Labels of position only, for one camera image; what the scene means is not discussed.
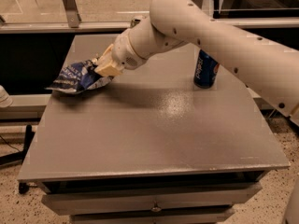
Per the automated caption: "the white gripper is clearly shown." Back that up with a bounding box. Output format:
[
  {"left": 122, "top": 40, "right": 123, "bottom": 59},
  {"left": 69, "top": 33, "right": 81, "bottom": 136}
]
[{"left": 92, "top": 31, "right": 147, "bottom": 77}]

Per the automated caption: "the blue chip bag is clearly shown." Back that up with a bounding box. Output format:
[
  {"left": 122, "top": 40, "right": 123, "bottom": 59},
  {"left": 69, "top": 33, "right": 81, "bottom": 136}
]
[{"left": 48, "top": 59, "right": 113, "bottom": 94}]

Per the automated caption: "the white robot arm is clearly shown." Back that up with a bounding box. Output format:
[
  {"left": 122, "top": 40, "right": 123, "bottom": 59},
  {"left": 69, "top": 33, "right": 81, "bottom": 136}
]
[{"left": 95, "top": 0, "right": 299, "bottom": 124}]

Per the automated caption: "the white green soda can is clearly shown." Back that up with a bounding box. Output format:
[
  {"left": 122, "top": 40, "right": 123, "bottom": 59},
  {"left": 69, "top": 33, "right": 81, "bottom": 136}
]
[{"left": 130, "top": 15, "right": 146, "bottom": 28}]

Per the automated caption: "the blue Pepsi can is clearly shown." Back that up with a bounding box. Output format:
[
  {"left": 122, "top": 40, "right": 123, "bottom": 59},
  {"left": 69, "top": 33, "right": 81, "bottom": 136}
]
[{"left": 193, "top": 49, "right": 220, "bottom": 89}]

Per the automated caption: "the white object at left edge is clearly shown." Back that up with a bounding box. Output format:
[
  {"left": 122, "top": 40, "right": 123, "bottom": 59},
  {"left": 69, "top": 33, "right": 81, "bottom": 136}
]
[{"left": 0, "top": 85, "right": 13, "bottom": 108}]

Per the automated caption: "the black stand base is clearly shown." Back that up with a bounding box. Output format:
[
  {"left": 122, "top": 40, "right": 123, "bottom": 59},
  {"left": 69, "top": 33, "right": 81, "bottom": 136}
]
[{"left": 0, "top": 125, "right": 35, "bottom": 195}]

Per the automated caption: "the metal drawer knob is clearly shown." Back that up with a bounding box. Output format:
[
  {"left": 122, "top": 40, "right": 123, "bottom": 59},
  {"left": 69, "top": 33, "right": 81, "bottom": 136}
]
[{"left": 151, "top": 204, "right": 162, "bottom": 213}]

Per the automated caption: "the lower grey cabinet drawer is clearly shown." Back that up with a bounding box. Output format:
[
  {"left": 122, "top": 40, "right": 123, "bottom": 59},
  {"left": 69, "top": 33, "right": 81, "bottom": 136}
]
[{"left": 71, "top": 206, "right": 234, "bottom": 224}]

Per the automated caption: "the grey cabinet drawer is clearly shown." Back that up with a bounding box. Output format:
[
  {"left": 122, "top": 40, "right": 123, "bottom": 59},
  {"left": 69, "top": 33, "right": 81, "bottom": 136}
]
[
  {"left": 71, "top": 206, "right": 234, "bottom": 224},
  {"left": 42, "top": 182, "right": 262, "bottom": 216}
]

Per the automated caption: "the left metal railing bracket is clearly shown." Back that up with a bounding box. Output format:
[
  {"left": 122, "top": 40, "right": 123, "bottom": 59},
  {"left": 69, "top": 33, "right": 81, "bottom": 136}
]
[{"left": 62, "top": 0, "right": 81, "bottom": 28}]

